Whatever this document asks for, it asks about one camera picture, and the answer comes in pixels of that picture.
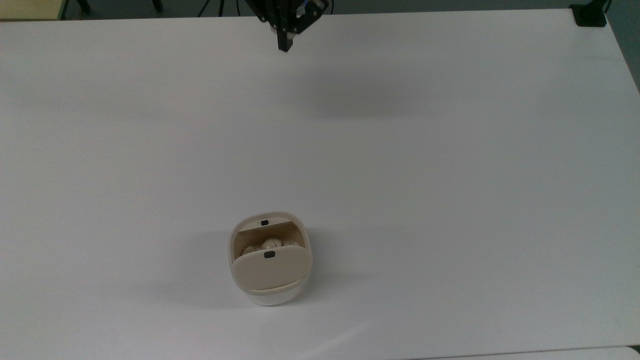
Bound black cables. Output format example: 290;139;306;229
197;0;227;18

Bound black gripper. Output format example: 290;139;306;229
244;0;331;53

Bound black table clamp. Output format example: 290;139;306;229
569;0;612;28

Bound crumpled white paper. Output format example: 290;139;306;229
242;236;301;257

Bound yellowish wooden board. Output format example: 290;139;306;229
0;0;69;22

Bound cream lidded tabletop trash bin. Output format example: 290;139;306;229
228;210;314;307

